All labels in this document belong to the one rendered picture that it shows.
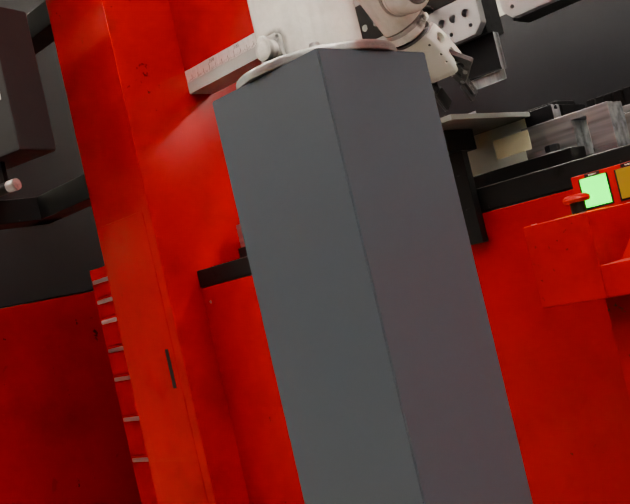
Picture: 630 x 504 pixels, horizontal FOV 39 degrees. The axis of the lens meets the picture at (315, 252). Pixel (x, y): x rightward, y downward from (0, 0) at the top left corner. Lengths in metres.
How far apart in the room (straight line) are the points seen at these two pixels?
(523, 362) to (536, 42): 0.97
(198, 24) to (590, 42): 0.98
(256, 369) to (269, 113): 1.27
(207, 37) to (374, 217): 1.50
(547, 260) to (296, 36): 0.52
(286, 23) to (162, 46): 1.43
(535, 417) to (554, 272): 0.47
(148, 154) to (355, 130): 1.39
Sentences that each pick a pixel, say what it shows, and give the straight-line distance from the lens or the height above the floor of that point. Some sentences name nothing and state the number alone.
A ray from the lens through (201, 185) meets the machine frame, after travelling 2.35.
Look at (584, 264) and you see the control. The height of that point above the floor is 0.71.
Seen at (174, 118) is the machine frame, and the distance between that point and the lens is 2.36.
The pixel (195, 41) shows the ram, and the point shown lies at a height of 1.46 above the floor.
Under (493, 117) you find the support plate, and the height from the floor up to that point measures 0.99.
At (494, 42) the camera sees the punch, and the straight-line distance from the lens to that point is 1.83.
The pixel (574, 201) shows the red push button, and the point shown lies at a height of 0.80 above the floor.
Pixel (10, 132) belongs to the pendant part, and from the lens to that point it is 2.24.
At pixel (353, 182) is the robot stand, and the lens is 0.90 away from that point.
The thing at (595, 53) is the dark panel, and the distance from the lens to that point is 2.29.
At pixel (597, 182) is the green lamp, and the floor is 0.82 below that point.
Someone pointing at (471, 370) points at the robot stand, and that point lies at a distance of 1.00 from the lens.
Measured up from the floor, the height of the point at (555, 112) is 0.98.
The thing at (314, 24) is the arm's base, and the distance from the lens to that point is 1.00.
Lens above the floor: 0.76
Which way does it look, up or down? 2 degrees up
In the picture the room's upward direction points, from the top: 13 degrees counter-clockwise
